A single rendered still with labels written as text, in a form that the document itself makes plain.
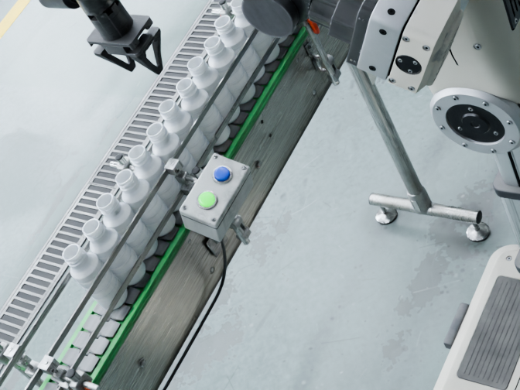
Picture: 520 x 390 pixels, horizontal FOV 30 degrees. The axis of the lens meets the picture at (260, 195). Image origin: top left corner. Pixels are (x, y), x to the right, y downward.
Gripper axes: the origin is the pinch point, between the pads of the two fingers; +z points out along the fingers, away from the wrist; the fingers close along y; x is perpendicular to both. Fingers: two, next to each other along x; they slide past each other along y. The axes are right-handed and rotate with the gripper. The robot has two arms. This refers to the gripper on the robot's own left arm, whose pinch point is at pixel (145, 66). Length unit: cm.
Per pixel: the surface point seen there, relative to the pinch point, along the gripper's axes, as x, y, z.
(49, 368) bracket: -46, -9, 28
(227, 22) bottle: 34.6, -16.6, 24.9
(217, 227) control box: -10.3, 4.8, 31.1
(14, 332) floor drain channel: -12, -147, 139
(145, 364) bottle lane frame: -34, -9, 50
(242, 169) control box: 2.0, 4.2, 29.7
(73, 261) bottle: -27.4, -14.5, 23.7
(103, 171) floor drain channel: 59, -155, 139
